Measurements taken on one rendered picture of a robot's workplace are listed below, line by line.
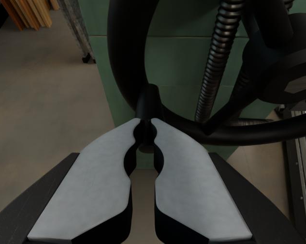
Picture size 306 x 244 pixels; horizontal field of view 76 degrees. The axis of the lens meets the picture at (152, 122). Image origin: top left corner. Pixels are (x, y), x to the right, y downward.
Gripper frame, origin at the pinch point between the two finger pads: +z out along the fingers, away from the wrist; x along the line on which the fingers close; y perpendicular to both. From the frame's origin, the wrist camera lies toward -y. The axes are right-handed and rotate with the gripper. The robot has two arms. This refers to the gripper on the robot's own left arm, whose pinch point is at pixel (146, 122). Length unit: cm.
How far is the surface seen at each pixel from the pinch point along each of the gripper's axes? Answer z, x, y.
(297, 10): 23.2, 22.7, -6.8
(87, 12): 23.6, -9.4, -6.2
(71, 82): 109, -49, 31
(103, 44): 26.4, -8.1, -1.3
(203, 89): 15.2, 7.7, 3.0
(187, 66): 28.9, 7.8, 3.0
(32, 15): 153, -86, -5
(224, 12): 10.4, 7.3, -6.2
